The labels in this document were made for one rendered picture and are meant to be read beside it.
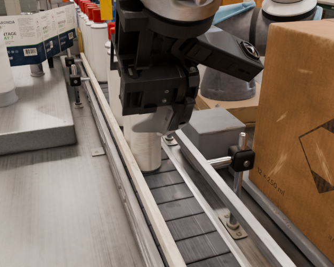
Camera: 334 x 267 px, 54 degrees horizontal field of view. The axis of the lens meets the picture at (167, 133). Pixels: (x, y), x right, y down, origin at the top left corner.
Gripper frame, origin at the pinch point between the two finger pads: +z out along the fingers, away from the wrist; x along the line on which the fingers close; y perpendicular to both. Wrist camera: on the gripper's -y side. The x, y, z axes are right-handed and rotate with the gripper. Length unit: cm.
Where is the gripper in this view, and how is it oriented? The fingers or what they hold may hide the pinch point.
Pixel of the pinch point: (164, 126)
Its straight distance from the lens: 45.8
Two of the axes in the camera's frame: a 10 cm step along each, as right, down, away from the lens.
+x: 2.8, 8.2, -5.0
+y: -9.5, 1.5, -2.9
